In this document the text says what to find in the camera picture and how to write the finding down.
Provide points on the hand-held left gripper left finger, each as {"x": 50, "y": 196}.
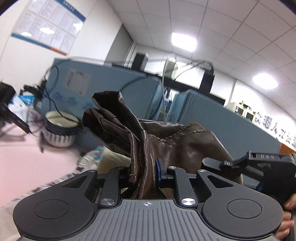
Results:
{"x": 115, "y": 179}

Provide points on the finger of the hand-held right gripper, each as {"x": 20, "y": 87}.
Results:
{"x": 227, "y": 165}

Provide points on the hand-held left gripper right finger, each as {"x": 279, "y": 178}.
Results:
{"x": 159, "y": 172}

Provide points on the cream knit garment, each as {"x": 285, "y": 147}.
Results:
{"x": 115, "y": 160}

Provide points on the brown leather glove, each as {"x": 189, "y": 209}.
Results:
{"x": 180, "y": 148}

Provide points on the person's right hand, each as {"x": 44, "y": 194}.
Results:
{"x": 290, "y": 202}

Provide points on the pink sheet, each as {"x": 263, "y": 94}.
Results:
{"x": 34, "y": 166}

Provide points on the black box device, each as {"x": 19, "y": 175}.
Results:
{"x": 207, "y": 81}

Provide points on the ceiling light panel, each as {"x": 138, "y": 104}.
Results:
{"x": 184, "y": 42}
{"x": 265, "y": 80}

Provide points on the grey printed bedsheet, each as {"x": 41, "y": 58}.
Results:
{"x": 5, "y": 215}

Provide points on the white blue plastic bag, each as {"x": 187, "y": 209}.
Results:
{"x": 19, "y": 105}

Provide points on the black gripper on stand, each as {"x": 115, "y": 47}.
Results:
{"x": 9, "y": 109}

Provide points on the black clip mount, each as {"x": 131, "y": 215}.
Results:
{"x": 32, "y": 89}

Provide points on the wall poster with blue border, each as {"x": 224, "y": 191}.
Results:
{"x": 46, "y": 23}

